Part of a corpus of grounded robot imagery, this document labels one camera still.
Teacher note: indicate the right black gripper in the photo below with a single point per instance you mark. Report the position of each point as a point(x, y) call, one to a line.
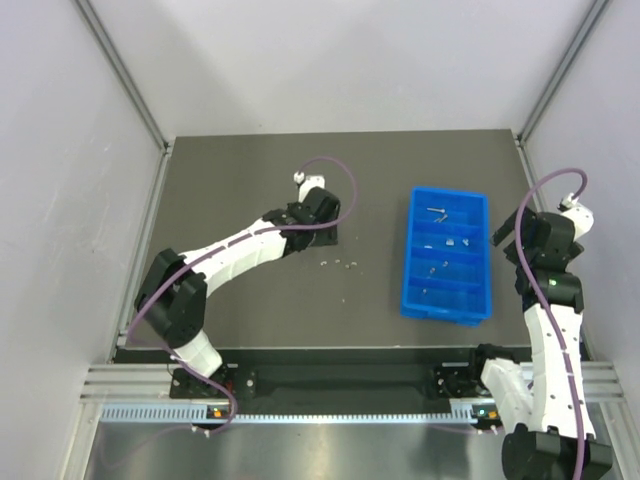
point(507, 228)

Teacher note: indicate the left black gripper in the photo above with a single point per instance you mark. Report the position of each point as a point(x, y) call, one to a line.
point(327, 235)

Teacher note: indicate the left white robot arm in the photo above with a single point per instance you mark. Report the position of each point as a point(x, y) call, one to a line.
point(173, 295)

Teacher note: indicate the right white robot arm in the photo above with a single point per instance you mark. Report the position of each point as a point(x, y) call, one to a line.
point(548, 431)

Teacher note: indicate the blue compartment bin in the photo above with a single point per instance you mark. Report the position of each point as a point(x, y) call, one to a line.
point(459, 293)

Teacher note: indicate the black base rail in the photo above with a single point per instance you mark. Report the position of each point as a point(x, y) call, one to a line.
point(257, 375)

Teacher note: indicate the left aluminium frame post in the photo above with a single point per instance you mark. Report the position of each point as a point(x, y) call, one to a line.
point(98, 31)

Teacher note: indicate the aluminium frame post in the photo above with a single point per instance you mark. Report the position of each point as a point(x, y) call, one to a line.
point(576, 45)
point(98, 31)

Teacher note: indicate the grey slotted cable duct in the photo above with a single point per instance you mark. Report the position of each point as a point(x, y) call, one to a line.
point(456, 411)

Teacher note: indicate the right aluminium frame post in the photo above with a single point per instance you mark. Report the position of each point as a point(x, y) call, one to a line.
point(576, 45)

